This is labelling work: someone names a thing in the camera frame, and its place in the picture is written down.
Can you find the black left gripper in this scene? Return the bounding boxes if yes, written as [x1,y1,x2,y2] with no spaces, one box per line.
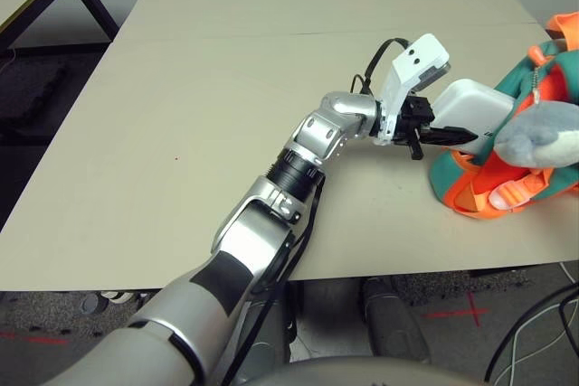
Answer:
[394,95,479,161]

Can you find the white Unitree power bank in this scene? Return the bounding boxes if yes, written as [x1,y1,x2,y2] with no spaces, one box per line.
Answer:
[432,78,517,155]

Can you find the orange and teal backpack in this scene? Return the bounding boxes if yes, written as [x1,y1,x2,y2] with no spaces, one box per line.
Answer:
[428,10,579,222]

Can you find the grey white plush toy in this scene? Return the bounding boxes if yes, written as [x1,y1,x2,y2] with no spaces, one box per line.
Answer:
[492,99,579,168]

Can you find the grey robot right leg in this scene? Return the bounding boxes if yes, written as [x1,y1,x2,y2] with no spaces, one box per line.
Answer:
[361,276,432,365]

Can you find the grey robot leg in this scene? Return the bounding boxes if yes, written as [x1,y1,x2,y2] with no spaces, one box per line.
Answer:
[246,279,299,386]
[361,276,432,365]

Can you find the grey robot torso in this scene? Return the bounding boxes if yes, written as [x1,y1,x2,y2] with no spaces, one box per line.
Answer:
[234,355,494,386]

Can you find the grey robot left leg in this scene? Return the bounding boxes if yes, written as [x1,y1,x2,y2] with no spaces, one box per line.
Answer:
[246,279,299,386]

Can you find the white grey caster wheels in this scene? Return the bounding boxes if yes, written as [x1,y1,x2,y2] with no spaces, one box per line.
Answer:
[83,290,150,315]

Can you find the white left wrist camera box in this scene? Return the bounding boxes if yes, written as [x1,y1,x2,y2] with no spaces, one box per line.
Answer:
[377,33,452,146]

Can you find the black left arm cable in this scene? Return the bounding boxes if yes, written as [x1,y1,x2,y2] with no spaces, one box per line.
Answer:
[220,36,411,386]

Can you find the white floor cable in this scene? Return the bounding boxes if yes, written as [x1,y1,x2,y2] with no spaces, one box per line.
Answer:
[492,262,579,386]

